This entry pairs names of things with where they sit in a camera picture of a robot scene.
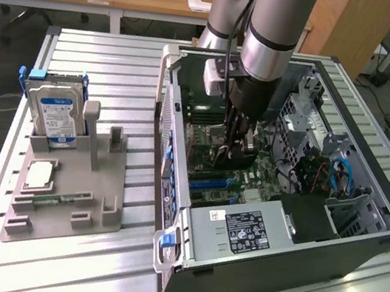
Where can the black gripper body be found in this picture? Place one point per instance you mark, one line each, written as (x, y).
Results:
(252, 95)

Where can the black graphics card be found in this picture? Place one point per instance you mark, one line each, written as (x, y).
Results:
(241, 161)

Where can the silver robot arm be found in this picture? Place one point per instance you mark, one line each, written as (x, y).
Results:
(269, 35)

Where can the CPU socket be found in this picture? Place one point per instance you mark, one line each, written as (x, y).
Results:
(215, 132)

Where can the green motherboard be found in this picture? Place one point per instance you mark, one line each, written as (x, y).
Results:
(263, 165)

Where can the tall metal disk bay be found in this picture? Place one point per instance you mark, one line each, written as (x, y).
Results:
(294, 132)

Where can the blue expansion slot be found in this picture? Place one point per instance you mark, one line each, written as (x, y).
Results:
(211, 185)

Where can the silver heat sink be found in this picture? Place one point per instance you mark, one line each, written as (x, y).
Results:
(254, 198)

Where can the grey power supply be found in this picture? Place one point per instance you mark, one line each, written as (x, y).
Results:
(203, 230)

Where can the black plastic shroud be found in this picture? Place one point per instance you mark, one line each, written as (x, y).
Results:
(303, 216)

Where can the brown wooden cabinet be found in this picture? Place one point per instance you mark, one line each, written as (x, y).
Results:
(349, 29)

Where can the blue case latch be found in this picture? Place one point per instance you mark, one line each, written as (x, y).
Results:
(166, 241)

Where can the black power adapter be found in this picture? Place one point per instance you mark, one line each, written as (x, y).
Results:
(378, 79)

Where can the low metal disk bay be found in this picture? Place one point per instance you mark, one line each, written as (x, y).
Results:
(351, 217)

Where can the open black PC case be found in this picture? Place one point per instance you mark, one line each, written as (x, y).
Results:
(271, 271)

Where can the grey parts rack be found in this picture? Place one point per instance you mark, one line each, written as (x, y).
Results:
(72, 185)

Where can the hard disk with blue carrier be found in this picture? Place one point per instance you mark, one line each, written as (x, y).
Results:
(56, 111)

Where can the green RAM stick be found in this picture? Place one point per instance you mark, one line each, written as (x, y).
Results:
(55, 199)

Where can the silver CPU chip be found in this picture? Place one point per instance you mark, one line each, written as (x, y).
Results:
(40, 176)

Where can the black office chair base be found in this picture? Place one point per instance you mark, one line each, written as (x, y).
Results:
(25, 18)

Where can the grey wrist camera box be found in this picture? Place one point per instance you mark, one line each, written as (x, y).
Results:
(215, 82)

